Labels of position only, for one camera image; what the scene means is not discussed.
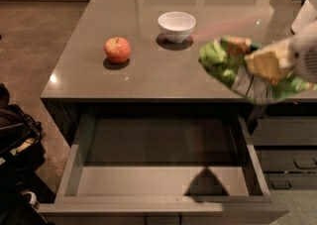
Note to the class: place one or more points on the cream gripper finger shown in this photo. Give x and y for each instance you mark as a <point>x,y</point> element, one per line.
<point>273,62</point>

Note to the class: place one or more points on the green rice chip bag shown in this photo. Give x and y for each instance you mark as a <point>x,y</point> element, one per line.
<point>224,59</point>

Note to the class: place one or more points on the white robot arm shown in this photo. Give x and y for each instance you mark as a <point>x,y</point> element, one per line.
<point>297,54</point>

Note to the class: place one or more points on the grey counter cabinet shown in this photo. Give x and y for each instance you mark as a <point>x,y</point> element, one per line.
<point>160,79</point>

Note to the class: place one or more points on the open grey top drawer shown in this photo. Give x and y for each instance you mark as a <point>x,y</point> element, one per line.
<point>151,171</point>

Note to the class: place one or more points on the white canister base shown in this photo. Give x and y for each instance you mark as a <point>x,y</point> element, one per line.
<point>306,15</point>

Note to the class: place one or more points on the dark lower drawers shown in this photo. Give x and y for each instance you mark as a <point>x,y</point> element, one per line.
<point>285,137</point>

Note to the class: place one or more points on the white bowl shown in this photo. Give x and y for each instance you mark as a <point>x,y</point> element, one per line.
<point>176,26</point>

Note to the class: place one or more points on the red apple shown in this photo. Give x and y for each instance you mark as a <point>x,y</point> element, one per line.
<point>117,50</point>

